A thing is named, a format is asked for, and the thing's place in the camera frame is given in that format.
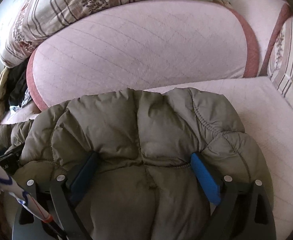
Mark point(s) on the striped floral pillow on bolster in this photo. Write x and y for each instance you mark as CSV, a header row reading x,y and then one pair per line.
x,y
38,20

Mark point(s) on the white rod with blue markings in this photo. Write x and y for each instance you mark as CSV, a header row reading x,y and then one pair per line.
x,y
8,184

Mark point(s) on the olive quilted down jacket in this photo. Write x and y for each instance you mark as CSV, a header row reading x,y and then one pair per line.
x,y
134,164

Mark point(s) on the striped floral pillow right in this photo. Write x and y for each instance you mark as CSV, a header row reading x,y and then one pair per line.
x,y
280,66

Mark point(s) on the pink red-trimmed corner cushion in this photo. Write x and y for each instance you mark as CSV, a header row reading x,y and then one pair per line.
x,y
262,21

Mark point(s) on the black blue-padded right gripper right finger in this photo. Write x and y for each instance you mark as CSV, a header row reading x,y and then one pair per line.
x,y
242,210

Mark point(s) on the black left-hand gripper device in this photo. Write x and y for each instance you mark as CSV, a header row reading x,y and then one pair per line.
x,y
9,159

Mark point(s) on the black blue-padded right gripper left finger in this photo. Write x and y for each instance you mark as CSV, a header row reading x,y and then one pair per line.
x,y
61,196

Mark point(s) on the dark clothes pile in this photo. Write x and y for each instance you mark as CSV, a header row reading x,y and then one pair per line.
x,y
17,93

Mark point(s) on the pink bolster cushion with red ends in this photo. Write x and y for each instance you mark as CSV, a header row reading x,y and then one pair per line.
x,y
142,45

